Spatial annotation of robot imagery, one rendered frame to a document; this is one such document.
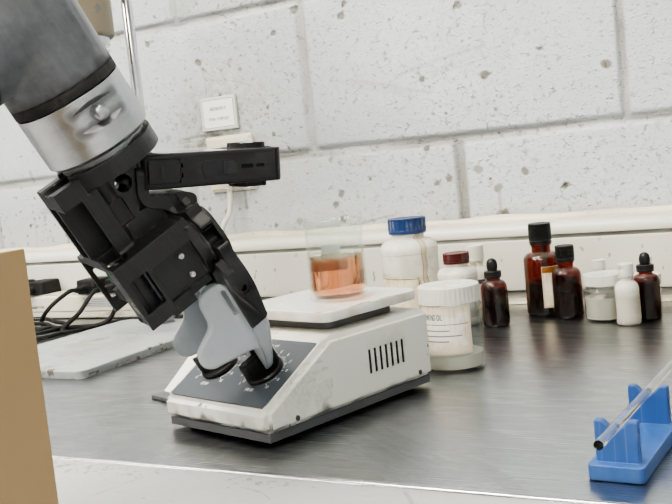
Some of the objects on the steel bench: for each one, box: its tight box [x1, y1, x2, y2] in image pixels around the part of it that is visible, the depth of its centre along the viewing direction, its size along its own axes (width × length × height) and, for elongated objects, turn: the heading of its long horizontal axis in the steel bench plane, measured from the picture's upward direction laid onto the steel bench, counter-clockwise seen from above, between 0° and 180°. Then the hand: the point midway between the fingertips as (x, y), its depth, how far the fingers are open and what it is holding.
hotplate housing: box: [167, 306, 431, 444], centre depth 80 cm, size 22×13×8 cm
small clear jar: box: [583, 270, 620, 322], centre depth 103 cm, size 5×5×5 cm
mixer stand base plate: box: [37, 318, 183, 380], centre depth 118 cm, size 30×20×1 cm
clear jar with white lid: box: [417, 279, 486, 373], centre depth 88 cm, size 6×6×8 cm
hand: (263, 346), depth 72 cm, fingers closed, pressing on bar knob
